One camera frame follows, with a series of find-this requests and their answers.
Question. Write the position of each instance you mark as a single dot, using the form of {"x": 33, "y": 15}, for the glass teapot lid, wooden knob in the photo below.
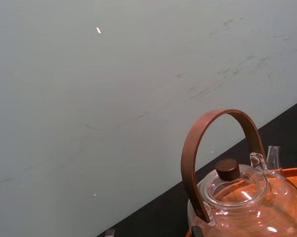
{"x": 231, "y": 187}

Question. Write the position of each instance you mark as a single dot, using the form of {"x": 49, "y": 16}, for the round wooden tray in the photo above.
{"x": 296, "y": 179}

